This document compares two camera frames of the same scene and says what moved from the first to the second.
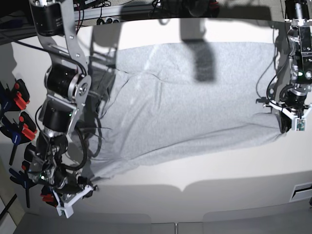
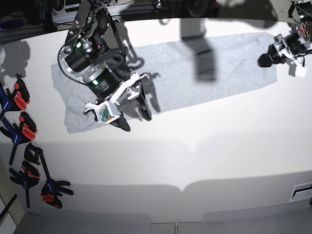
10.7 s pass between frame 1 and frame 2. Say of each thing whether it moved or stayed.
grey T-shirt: moved
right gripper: moved
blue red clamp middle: stayed
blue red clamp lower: stayed
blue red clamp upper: stayed
